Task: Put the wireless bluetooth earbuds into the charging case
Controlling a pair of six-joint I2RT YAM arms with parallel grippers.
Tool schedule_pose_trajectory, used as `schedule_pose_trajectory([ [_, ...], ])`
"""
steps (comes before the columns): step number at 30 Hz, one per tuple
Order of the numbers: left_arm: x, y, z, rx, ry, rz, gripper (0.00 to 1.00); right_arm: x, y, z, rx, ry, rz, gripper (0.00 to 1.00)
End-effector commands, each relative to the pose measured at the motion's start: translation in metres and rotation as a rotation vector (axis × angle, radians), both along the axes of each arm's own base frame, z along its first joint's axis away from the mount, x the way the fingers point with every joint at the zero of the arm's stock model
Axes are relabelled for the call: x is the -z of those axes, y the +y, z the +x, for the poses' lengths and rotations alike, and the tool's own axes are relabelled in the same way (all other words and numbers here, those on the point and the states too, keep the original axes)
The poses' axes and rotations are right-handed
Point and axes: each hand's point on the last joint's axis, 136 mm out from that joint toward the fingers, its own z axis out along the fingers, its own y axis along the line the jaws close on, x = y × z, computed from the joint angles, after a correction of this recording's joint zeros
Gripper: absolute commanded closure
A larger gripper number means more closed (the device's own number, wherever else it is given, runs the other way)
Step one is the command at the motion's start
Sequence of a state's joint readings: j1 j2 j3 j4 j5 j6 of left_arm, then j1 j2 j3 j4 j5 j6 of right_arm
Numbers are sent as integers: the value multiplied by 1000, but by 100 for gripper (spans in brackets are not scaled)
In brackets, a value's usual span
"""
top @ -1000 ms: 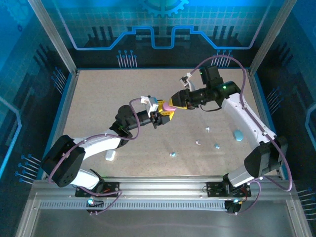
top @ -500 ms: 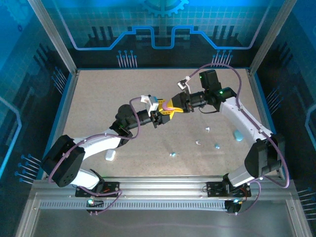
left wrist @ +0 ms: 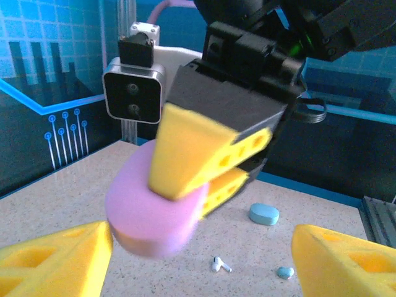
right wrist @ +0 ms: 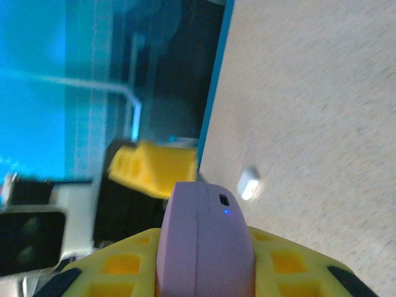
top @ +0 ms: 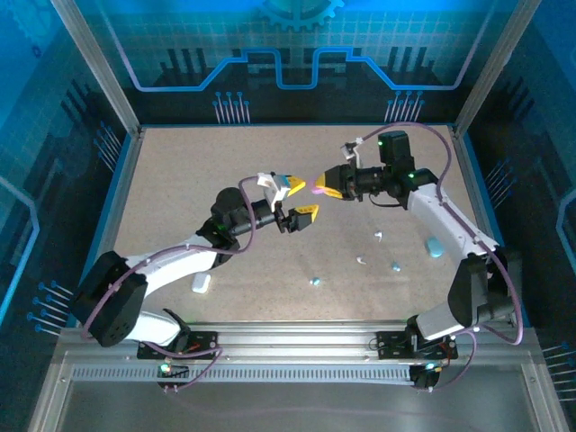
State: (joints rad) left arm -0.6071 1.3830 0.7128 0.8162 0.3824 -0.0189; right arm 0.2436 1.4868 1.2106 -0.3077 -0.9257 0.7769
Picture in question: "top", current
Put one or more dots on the pink earbud charging case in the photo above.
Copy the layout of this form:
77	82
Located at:
315	189

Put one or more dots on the blue earbud charging case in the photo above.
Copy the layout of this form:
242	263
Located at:
434	248

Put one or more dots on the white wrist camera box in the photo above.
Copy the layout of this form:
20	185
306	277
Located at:
353	153
272	186

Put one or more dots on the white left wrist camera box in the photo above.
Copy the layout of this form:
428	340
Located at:
272	186

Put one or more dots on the grey metal panel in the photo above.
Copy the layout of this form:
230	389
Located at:
288	409

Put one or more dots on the white earbud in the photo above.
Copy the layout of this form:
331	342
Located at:
361	259
378	235

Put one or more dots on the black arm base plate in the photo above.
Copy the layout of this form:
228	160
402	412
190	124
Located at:
391	346
204	342

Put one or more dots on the blue earbud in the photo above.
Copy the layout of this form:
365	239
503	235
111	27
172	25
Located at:
315	281
396	267

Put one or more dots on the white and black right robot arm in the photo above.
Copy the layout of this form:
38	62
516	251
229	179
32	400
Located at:
445	225

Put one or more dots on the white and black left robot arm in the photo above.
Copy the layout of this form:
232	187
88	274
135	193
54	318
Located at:
175	270

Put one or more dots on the white earbud charging case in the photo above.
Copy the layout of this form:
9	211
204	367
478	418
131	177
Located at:
201	283

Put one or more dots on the blue table edge strip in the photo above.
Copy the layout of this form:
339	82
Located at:
100	229
488	202

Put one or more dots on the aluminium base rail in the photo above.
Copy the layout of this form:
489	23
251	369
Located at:
292	337

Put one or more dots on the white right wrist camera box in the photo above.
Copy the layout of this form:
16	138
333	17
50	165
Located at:
353	153

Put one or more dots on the black connector block with light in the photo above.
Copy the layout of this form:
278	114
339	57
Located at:
177	372
423	378

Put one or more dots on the aluminium frame post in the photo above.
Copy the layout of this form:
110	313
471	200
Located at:
492	67
100	67

